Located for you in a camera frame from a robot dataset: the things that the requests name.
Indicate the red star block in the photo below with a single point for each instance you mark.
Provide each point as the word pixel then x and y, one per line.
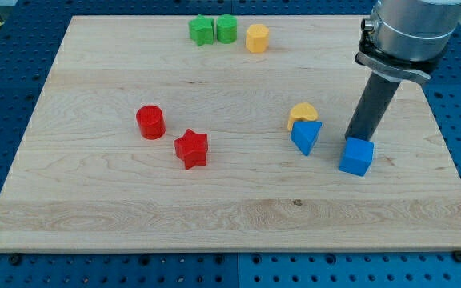
pixel 192 148

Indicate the blue triangle block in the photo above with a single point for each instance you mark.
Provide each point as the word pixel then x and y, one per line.
pixel 305 134

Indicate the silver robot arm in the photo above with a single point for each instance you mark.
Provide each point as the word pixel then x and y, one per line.
pixel 405 39

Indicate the yellow hexagon block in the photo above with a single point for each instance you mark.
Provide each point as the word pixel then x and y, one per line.
pixel 257 38

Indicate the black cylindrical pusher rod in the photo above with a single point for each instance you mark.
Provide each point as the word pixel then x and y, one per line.
pixel 372 105

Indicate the green cylinder block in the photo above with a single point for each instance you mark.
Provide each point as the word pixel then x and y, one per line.
pixel 226 27

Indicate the blue cube block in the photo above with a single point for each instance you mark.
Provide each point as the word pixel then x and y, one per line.
pixel 357 156

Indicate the green star block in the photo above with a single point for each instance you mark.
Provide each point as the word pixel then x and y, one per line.
pixel 201 30

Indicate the wooden board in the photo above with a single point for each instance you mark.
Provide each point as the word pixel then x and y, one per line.
pixel 84 180

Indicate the red cylinder block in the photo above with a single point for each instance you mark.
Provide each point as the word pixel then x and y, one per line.
pixel 151 122

